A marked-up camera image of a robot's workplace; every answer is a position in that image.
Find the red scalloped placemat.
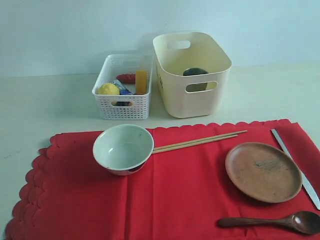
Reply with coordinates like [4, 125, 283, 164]
[5, 119, 320, 240]

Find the lower wooden chopstick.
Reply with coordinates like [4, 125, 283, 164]
[152, 134, 238, 154]

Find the yellow cheese wedge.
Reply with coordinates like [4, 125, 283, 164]
[135, 69, 148, 95]

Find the wooden chopstick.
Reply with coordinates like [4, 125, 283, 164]
[152, 134, 238, 154]
[153, 130, 248, 151]

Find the red sausage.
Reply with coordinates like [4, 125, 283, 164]
[116, 73, 136, 84]

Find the blue white milk carton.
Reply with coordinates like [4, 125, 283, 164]
[111, 79, 132, 107]

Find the stainless steel cup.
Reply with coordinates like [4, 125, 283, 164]
[182, 67, 208, 93]

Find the cream plastic bin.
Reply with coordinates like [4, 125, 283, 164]
[153, 32, 232, 118]

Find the white perforated plastic basket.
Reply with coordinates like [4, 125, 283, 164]
[92, 54, 154, 120]

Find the brown wooden plate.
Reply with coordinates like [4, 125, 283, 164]
[225, 142, 302, 204]

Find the white ceramic bowl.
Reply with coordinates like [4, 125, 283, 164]
[92, 124, 155, 176]

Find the upper wooden chopstick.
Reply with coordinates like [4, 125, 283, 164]
[153, 130, 248, 151]

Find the dark wooden spoon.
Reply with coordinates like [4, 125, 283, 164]
[217, 211, 320, 235]

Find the silver table knife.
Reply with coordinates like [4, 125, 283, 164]
[270, 128, 320, 211]

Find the yellow lemon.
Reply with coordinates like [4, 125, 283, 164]
[97, 83, 120, 95]

